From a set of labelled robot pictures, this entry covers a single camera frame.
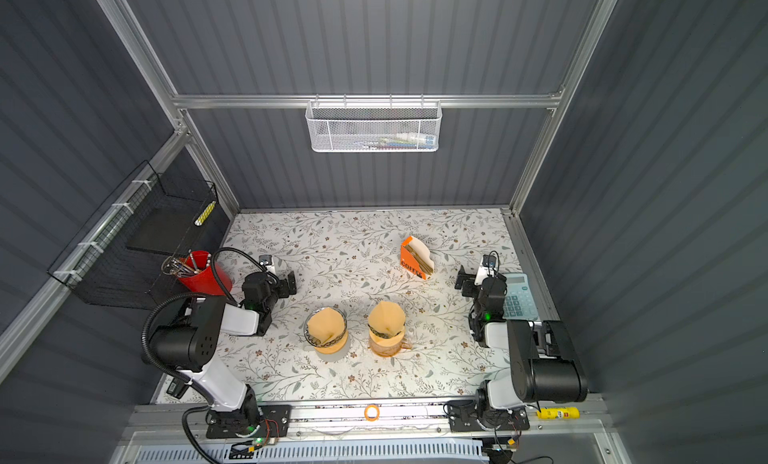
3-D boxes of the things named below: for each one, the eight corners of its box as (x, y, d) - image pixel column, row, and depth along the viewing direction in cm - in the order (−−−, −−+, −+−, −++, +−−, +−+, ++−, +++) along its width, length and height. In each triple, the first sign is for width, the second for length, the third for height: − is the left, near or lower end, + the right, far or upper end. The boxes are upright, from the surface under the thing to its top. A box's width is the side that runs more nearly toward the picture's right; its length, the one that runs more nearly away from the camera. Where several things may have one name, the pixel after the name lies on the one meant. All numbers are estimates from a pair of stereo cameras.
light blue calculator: (503, 320, 95) (509, 312, 90) (494, 283, 104) (499, 273, 99) (534, 320, 95) (542, 312, 90) (522, 283, 104) (528, 273, 99)
